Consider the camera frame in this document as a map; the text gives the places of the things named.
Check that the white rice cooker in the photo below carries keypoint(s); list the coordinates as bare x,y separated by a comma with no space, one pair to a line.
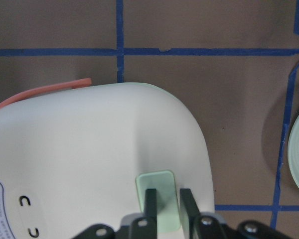
70,159

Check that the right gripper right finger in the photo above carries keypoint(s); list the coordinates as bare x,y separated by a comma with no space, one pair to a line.
208,225

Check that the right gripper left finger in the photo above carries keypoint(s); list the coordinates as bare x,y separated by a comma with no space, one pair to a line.
134,226

